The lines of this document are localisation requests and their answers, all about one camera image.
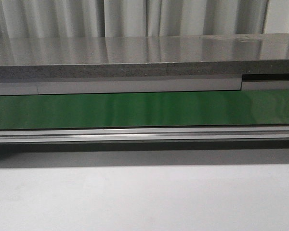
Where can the green conveyor belt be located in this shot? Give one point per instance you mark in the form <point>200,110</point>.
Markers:
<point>247,107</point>

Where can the grey stone counter slab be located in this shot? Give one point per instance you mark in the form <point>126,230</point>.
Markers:
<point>26,59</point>

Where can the white pleated curtain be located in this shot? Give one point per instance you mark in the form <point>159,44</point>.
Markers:
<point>139,18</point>

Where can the aluminium conveyor frame rail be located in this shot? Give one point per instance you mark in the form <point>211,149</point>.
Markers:
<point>203,133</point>

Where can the grey panel under counter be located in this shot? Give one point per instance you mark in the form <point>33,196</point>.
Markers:
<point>145,84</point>

